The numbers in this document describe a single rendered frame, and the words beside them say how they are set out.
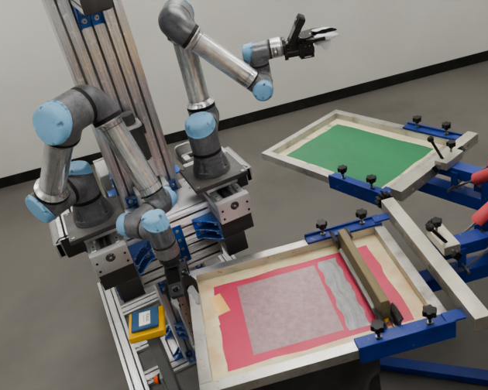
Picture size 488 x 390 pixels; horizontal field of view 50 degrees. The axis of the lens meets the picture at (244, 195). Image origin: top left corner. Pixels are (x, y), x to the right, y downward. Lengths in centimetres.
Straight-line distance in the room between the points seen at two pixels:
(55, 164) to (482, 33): 526
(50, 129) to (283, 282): 97
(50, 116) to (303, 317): 101
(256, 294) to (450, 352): 133
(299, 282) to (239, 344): 34
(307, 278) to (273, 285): 13
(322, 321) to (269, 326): 18
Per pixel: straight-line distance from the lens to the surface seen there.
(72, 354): 347
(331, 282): 190
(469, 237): 194
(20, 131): 569
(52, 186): 179
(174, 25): 189
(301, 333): 175
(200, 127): 197
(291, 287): 191
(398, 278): 190
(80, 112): 157
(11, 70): 549
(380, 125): 286
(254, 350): 173
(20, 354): 369
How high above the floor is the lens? 223
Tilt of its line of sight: 31 degrees down
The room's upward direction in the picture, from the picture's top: 14 degrees counter-clockwise
